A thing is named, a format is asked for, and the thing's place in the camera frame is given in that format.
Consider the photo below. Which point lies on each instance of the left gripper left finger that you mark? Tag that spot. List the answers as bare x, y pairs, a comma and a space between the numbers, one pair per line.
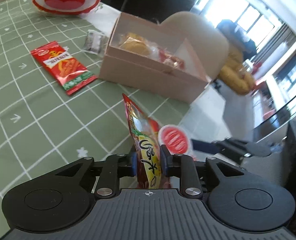
110, 171

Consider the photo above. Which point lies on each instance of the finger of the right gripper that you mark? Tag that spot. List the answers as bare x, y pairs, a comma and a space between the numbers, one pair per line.
206, 147

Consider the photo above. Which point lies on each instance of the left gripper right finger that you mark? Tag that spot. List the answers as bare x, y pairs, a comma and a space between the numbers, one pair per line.
184, 168

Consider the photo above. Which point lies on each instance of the red round spoon-shaped snack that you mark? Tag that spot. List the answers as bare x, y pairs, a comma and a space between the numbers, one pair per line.
176, 140

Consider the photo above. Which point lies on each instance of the red yellow chicken snack pouch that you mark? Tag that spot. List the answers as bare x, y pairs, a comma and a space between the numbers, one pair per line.
144, 132

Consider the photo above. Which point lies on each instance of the red snack pack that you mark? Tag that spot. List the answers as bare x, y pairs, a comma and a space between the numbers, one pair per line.
171, 60

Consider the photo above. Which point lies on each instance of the yellow bread snack pack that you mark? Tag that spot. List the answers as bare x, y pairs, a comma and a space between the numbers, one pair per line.
135, 43

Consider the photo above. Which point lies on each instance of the white paper sheet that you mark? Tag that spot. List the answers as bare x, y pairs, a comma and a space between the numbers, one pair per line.
204, 120

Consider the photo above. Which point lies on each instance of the television screen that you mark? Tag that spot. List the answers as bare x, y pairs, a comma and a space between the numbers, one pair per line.
274, 100

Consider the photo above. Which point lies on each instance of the yellow plush toy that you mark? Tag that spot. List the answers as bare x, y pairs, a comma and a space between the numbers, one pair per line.
235, 76

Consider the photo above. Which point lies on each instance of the green checked tablecloth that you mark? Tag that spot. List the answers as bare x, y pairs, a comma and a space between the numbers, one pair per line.
41, 127

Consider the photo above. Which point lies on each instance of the beige chair near box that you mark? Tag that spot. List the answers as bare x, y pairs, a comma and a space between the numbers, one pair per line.
209, 44

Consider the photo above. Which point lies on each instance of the red spicy strip packet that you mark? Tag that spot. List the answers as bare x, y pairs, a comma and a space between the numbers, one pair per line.
66, 69

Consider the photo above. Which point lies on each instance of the pink cardboard gift box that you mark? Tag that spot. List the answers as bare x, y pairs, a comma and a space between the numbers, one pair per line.
147, 72

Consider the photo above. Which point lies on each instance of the grey seed snack packet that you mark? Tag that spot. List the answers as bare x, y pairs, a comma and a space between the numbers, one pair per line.
94, 43

